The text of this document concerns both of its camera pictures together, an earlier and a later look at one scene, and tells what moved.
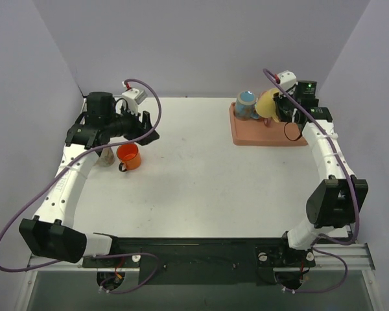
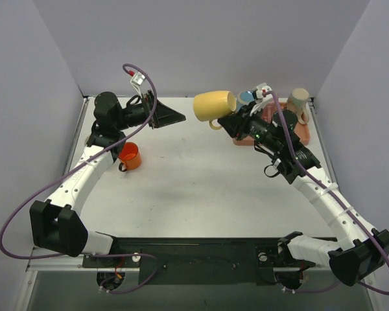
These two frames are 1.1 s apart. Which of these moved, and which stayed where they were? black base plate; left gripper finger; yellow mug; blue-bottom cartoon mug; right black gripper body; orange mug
Moved: left gripper finger; yellow mug; right black gripper body
Stayed: orange mug; blue-bottom cartoon mug; black base plate
